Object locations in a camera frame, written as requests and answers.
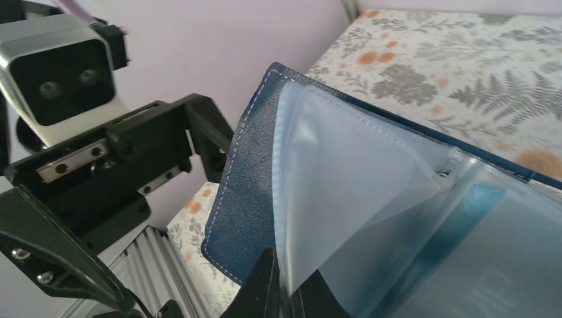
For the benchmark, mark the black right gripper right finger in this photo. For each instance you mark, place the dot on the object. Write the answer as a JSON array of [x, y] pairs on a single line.
[[314, 299]]

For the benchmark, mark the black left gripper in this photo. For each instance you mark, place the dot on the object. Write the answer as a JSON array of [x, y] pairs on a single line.
[[96, 183]]

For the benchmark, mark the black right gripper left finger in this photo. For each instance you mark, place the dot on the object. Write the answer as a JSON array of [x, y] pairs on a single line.
[[259, 296]]

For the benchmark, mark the blue leather card holder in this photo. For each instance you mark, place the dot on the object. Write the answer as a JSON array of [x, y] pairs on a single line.
[[399, 219]]

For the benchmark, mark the floral table cloth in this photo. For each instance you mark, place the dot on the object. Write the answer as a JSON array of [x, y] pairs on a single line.
[[493, 81]]

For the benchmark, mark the aluminium rail base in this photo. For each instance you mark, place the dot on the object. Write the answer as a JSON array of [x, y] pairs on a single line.
[[148, 263]]

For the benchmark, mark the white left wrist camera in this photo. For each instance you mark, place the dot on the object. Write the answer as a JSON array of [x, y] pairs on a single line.
[[57, 74]]

